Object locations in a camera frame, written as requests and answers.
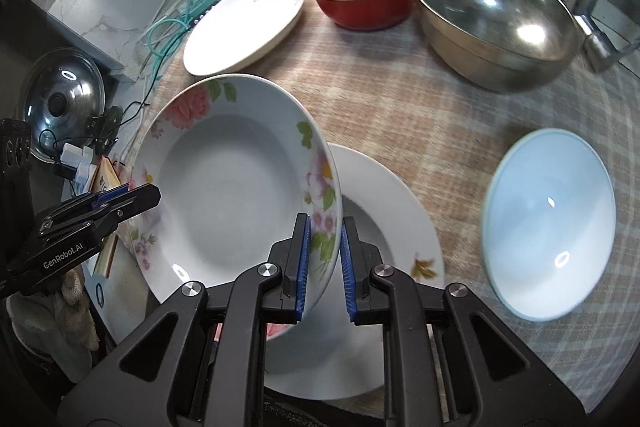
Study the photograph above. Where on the tan paper box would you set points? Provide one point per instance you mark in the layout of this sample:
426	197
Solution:
106	174

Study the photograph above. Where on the checked cloth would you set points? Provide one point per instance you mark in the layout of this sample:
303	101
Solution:
400	107

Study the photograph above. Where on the white plate with leaf print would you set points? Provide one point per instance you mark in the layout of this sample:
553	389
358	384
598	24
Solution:
380	207

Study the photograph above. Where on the large steel bowl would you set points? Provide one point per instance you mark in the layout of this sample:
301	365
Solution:
490	17

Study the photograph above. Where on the light blue bowl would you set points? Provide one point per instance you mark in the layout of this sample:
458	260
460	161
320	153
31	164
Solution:
545	227

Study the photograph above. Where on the white oval plate grass print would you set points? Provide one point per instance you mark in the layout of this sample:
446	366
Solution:
240	32

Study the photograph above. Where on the floral print deep plate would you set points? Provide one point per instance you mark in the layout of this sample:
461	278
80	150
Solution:
225	187

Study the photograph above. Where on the person's left hand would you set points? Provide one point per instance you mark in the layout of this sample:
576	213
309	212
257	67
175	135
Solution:
72	312

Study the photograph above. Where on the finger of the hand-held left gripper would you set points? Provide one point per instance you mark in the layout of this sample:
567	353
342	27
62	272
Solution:
120	207
112	195

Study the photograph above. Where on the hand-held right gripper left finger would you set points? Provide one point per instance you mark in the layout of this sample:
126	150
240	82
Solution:
302	267

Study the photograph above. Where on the steel pot lid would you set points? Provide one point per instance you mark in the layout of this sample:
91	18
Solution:
65	97

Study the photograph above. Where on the white charger plug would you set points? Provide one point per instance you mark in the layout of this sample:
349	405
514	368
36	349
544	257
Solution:
77	159

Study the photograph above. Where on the black clamp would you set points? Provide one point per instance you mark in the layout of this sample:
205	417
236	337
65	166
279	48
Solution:
106	123

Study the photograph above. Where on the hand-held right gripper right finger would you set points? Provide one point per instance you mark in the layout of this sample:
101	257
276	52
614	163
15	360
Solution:
348	277

